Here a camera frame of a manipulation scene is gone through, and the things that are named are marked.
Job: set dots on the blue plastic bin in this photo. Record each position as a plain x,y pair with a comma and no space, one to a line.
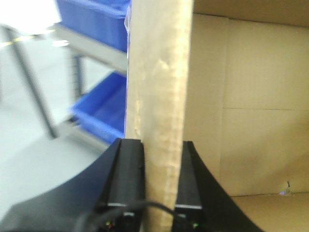
101,112
102,20

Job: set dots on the grey metal shelf rack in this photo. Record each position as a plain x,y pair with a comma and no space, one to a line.
80,47

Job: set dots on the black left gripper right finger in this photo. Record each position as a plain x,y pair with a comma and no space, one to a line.
203,202

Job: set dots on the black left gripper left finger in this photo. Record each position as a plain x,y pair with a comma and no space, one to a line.
113,180

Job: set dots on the black metal leg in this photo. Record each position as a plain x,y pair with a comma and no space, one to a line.
20,54

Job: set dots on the brown cardboard box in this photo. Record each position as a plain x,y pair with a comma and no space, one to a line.
233,77

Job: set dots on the upper blue plastic bin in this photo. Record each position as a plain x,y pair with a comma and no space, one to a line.
102,20

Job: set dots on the lower blue plastic bin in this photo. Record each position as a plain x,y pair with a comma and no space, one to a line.
101,112

